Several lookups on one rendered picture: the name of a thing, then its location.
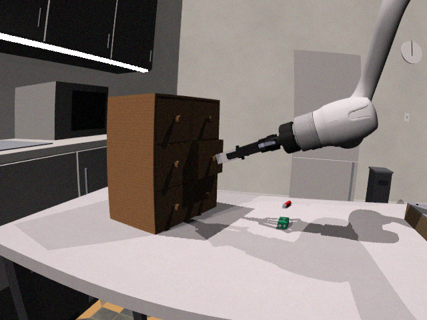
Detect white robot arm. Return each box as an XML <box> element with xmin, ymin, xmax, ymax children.
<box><xmin>292</xmin><ymin>0</ymin><xmax>410</xmax><ymax>151</ymax></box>

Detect green 9v battery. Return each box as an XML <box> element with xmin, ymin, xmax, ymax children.
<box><xmin>277</xmin><ymin>217</ymin><xmax>289</xmax><ymax>229</ymax></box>

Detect brown small chest of drawers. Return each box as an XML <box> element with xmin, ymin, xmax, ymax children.
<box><xmin>107</xmin><ymin>93</ymin><xmax>220</xmax><ymax>235</ymax></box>

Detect red battery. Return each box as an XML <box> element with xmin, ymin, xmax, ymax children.
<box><xmin>282</xmin><ymin>201</ymin><xmax>292</xmax><ymax>208</ymax></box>

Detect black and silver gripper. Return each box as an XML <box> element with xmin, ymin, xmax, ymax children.
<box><xmin>216</xmin><ymin>121</ymin><xmax>301</xmax><ymax>164</ymax></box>

